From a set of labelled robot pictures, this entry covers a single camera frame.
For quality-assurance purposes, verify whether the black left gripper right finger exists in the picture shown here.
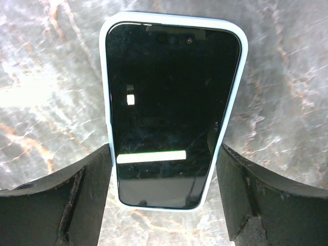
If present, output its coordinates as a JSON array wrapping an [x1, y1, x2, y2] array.
[[216, 144, 327, 245]]

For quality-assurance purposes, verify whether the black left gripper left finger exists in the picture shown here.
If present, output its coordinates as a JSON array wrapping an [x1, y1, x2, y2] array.
[[1, 144, 112, 245]]

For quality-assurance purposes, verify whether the smartphone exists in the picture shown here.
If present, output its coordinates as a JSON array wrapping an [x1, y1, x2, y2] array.
[[99, 11, 248, 212]]

